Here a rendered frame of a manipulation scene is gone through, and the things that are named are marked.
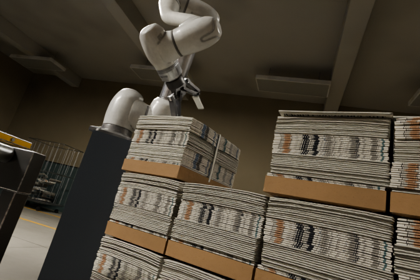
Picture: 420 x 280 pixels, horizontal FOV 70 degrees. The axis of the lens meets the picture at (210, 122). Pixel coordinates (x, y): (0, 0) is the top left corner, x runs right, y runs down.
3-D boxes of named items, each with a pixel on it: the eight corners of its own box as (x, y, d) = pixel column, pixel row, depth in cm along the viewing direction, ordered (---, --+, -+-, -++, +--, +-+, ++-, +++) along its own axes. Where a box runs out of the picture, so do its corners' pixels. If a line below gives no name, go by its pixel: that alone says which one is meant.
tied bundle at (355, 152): (299, 214, 110) (308, 153, 117) (394, 232, 94) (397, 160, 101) (261, 193, 81) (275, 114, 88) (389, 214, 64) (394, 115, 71)
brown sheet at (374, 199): (300, 211, 110) (302, 199, 111) (392, 229, 94) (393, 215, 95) (262, 190, 81) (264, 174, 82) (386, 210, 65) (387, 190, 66)
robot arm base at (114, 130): (88, 135, 157) (92, 125, 159) (130, 147, 163) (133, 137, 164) (86, 127, 140) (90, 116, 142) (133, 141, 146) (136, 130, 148)
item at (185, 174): (149, 178, 129) (151, 169, 130) (203, 188, 112) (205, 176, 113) (120, 169, 116) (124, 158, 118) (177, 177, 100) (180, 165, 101)
